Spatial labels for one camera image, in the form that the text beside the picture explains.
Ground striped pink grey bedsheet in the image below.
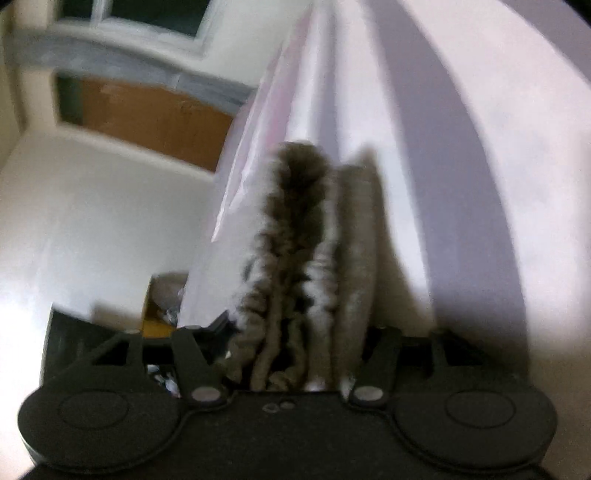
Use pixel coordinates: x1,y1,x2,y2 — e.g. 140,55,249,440
177,0,591,398

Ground dark glass window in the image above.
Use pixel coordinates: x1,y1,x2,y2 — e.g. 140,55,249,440
56,0,223,55

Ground grey fleece pants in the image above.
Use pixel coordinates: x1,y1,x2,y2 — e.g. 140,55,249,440
217,142,379,395

